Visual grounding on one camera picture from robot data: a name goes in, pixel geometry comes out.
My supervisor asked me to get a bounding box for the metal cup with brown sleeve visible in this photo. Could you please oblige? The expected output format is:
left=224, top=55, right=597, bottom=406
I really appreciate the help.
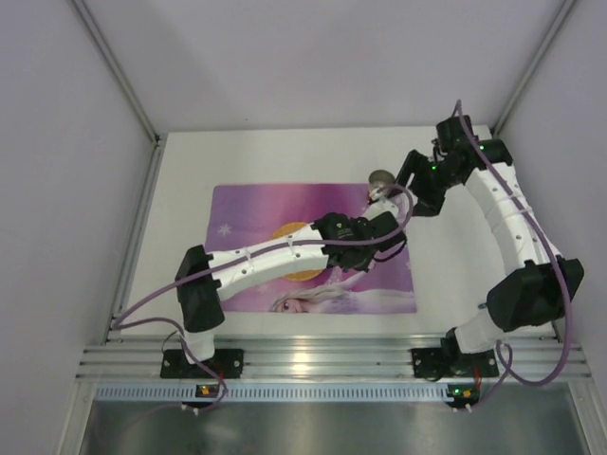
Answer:
left=368, top=170, right=395, bottom=188

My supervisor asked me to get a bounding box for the round wooden plate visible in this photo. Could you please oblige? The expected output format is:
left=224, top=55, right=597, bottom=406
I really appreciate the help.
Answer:
left=270, top=222, right=322, bottom=282

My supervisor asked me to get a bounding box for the purple printed placemat cloth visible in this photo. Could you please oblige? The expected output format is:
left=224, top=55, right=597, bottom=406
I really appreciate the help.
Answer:
left=204, top=183, right=417, bottom=316

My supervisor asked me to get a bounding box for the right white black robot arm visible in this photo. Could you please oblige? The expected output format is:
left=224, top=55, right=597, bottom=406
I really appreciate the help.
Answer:
left=396, top=115, right=584, bottom=365

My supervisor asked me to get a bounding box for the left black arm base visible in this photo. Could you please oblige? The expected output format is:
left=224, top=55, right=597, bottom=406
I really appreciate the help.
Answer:
left=159, top=349, right=245, bottom=379

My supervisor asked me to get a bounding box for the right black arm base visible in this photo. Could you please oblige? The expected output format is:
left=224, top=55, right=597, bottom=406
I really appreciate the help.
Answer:
left=411, top=347, right=499, bottom=382

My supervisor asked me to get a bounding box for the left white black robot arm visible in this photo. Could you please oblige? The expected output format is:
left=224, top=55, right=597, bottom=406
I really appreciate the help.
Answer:
left=175, top=209, right=411, bottom=364

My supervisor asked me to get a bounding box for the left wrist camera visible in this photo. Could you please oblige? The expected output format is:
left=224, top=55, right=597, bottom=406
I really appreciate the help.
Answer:
left=362, top=187, right=399, bottom=220

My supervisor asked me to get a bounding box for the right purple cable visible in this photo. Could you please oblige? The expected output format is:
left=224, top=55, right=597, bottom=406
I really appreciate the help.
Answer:
left=450, top=100, right=573, bottom=411

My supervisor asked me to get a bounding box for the slotted grey cable duct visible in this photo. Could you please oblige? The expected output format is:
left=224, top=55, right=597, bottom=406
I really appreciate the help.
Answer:
left=95, top=383, right=478, bottom=403

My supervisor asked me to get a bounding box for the aluminium mounting rail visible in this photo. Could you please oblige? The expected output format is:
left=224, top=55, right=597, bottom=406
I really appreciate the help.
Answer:
left=75, top=334, right=592, bottom=383

